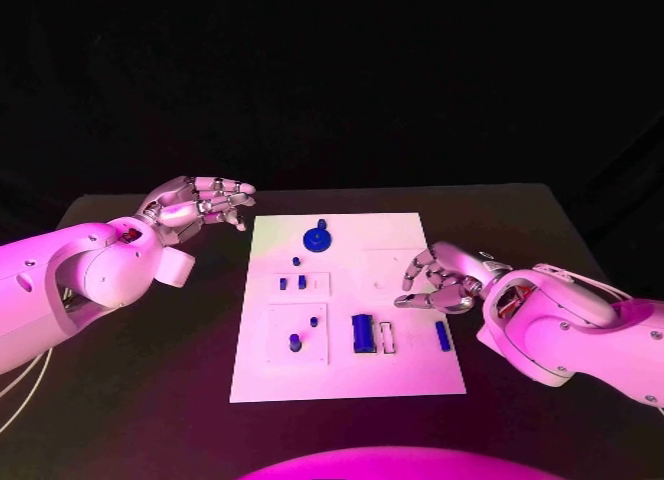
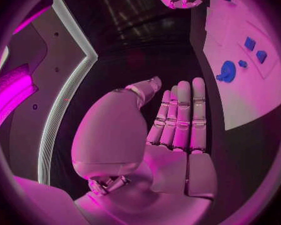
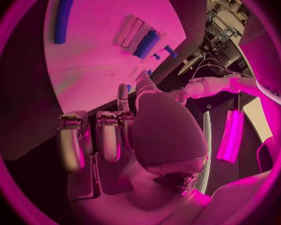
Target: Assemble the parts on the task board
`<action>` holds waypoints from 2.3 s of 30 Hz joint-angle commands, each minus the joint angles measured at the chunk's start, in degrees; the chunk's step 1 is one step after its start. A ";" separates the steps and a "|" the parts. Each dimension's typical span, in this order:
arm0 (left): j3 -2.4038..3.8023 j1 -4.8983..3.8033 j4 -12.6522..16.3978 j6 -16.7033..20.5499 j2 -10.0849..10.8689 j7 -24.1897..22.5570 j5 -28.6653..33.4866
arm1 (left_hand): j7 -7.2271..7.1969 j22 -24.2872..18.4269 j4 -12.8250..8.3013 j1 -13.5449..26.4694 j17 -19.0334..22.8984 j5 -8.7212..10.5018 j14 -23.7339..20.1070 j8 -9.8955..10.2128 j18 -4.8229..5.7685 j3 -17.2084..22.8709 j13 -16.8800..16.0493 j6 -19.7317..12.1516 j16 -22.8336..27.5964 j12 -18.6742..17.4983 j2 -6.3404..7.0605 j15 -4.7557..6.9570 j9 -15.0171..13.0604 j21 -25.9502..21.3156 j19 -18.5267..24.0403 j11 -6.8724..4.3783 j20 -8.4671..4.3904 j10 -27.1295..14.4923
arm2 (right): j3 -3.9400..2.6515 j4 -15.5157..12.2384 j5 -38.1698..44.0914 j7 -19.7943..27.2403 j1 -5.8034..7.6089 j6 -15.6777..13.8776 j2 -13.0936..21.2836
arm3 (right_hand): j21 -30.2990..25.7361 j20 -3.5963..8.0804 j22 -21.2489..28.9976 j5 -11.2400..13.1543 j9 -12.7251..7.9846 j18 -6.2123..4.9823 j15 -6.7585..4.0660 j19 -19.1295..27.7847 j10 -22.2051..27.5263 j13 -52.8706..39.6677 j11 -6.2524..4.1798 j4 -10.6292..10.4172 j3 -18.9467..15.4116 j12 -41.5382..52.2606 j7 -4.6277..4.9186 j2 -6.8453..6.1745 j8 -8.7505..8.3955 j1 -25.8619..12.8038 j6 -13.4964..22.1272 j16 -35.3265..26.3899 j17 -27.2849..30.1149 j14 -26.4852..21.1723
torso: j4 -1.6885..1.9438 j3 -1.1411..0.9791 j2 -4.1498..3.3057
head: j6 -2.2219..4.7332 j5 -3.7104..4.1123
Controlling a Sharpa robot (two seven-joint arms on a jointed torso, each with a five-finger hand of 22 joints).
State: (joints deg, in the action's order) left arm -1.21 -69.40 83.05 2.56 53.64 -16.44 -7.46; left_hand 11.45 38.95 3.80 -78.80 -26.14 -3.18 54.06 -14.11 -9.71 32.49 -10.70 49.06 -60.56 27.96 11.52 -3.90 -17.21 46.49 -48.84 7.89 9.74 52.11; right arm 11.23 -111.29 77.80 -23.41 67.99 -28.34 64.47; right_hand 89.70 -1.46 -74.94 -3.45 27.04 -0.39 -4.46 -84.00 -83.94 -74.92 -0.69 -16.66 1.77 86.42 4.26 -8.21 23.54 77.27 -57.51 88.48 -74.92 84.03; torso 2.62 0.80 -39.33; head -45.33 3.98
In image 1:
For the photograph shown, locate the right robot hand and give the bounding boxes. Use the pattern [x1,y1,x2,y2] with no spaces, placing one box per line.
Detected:
[393,241,514,315]

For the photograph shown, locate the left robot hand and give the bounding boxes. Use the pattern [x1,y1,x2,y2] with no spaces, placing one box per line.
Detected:
[132,175,258,247]

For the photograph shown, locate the white task board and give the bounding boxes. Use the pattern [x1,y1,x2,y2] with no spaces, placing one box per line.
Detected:
[229,212,468,404]

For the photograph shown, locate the large blue block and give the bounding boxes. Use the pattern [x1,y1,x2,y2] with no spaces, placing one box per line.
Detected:
[351,313,379,354]

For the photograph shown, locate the blue gear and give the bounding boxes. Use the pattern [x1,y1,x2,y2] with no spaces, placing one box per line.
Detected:
[302,227,334,253]

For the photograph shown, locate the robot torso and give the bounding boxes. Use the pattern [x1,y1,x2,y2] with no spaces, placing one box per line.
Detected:
[249,445,568,480]

